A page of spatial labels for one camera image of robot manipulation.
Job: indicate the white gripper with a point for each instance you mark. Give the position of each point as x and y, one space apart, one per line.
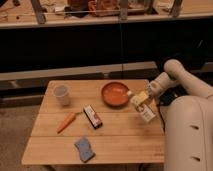
154 90

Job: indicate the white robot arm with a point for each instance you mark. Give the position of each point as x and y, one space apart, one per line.
188 121

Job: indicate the orange bowl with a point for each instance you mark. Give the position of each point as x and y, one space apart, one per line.
115 94

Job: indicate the brown snack box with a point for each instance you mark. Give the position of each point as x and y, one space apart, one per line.
92 116

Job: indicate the orange toy carrot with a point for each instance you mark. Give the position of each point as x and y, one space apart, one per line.
66 122

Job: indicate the blue sponge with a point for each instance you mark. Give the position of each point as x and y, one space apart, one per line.
85 150

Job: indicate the translucent plastic cup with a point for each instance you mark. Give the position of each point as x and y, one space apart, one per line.
62 94

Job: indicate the wooden bench with clutter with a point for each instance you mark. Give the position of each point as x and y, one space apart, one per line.
44 13

